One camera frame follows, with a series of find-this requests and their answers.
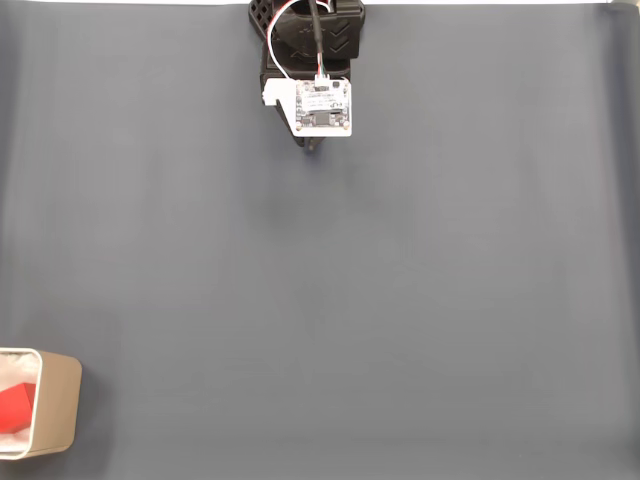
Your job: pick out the white plastic padding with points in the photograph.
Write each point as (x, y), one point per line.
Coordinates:
(20, 365)

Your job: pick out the dark grey table mat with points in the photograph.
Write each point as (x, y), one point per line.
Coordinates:
(320, 275)

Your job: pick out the red cube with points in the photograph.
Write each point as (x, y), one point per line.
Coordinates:
(17, 407)

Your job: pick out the beige metal box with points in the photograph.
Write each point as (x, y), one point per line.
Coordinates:
(57, 405)

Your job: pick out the white wrist camera board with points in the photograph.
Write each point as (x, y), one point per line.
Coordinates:
(322, 107)

